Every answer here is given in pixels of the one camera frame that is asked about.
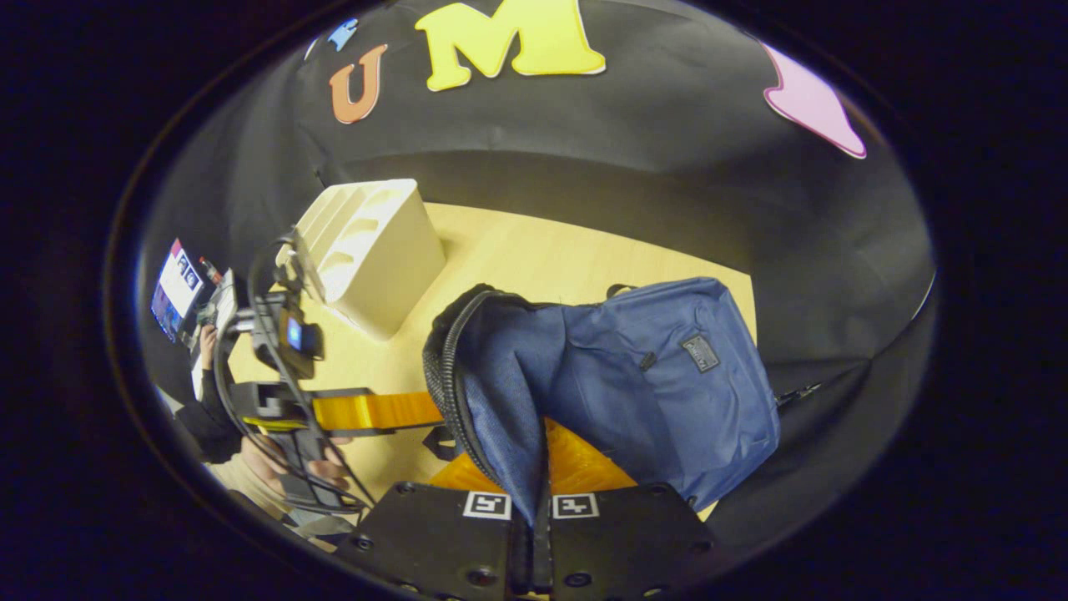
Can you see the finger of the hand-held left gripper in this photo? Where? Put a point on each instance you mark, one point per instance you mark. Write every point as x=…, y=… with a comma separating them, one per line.
x=375, y=411

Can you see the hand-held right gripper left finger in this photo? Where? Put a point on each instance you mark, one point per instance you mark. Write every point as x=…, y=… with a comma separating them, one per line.
x=442, y=538

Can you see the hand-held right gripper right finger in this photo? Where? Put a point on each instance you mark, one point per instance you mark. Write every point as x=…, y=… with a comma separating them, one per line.
x=626, y=538

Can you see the white bookshelf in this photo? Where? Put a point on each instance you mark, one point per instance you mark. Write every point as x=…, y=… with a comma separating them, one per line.
x=375, y=259

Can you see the blue schoolbag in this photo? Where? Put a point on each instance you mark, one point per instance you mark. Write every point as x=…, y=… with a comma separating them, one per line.
x=651, y=376

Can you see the black backdrop cloth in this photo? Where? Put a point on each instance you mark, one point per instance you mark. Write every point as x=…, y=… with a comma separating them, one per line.
x=667, y=192

